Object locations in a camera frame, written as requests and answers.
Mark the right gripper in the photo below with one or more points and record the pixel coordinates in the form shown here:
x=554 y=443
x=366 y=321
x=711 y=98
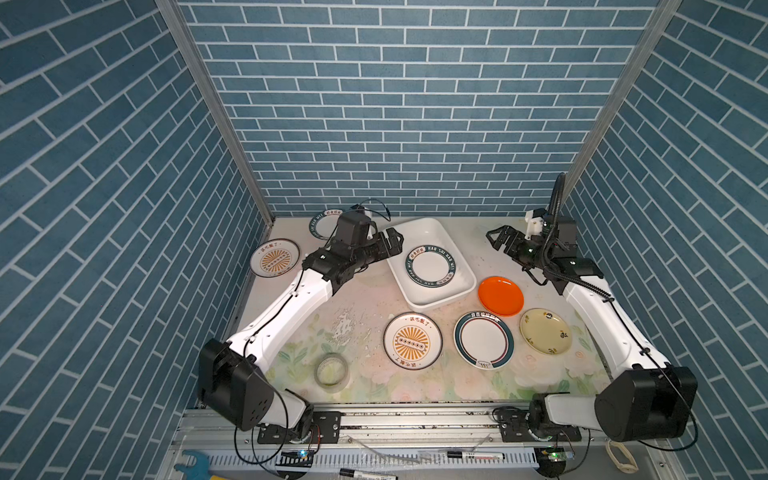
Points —
x=512 y=248

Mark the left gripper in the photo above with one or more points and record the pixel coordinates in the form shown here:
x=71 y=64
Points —
x=394 y=248

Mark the green lettered rim plate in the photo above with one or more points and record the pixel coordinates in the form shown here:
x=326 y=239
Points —
x=430 y=266

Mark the orange sunburst plate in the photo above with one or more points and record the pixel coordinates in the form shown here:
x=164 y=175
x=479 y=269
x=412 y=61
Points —
x=413 y=341
x=274 y=258

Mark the green red ring plate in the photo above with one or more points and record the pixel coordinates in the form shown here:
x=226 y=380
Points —
x=483 y=340

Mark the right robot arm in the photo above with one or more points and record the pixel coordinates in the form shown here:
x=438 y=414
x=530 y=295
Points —
x=648 y=398

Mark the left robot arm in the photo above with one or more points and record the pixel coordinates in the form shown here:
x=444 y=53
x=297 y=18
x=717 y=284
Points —
x=232 y=373

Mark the white plastic bin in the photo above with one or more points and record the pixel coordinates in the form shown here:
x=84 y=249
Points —
x=420 y=299

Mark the small green rim plate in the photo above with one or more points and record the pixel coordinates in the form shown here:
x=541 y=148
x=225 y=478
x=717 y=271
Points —
x=322 y=225

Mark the yellow floral plate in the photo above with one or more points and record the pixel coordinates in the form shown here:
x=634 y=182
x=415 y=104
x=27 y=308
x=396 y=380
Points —
x=546 y=331

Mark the clear tape roll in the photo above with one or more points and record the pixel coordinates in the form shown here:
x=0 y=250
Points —
x=332 y=373

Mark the black marker pen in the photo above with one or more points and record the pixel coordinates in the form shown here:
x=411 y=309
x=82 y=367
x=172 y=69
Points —
x=363 y=475

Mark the beige rubber band loop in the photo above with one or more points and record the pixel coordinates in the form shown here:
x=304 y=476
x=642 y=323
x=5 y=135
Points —
x=621 y=457

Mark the blue wrench tool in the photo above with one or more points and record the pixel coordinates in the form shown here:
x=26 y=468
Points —
x=194 y=466

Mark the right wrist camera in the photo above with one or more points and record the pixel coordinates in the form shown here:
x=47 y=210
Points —
x=539 y=222

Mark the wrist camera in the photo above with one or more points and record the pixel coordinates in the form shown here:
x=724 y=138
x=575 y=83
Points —
x=353 y=231
x=539 y=222

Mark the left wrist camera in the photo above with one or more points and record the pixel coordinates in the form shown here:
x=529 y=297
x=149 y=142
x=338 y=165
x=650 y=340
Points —
x=353 y=231

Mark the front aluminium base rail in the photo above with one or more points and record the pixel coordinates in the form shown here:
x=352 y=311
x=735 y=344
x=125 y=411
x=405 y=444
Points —
x=412 y=441

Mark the aluminium frame rail right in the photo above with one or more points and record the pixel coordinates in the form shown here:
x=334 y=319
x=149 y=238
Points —
x=656 y=26

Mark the aluminium frame rail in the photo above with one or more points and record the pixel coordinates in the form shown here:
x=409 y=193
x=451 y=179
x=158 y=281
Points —
x=656 y=26
x=180 y=32

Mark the aluminium frame rail left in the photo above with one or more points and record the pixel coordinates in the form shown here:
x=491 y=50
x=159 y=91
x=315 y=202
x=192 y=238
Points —
x=180 y=32

